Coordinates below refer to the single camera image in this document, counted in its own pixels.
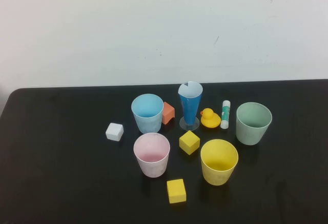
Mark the blue paper cone cup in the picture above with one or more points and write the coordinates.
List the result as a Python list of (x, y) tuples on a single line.
[(190, 108)]

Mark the yellow cube block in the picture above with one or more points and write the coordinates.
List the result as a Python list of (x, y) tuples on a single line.
[(189, 142), (176, 191)]

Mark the pink plastic cup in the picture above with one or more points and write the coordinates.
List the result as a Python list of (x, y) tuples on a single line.
[(152, 167)]

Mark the yellow rubber duck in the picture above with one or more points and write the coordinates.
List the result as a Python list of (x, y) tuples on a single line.
[(210, 120)]

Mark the white green glue stick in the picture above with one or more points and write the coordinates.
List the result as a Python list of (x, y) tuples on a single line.
[(225, 115)]

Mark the yellow plastic cup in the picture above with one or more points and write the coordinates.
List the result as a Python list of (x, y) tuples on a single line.
[(217, 175)]

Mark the orange arch block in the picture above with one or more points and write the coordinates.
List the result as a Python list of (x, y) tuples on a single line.
[(169, 112)]

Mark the white cube block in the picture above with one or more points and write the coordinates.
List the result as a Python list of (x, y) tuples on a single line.
[(114, 131)]

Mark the green plastic cup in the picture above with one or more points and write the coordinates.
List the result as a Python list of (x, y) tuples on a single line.
[(249, 135)]

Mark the light blue plastic cup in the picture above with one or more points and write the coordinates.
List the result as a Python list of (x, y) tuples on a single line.
[(148, 124)]

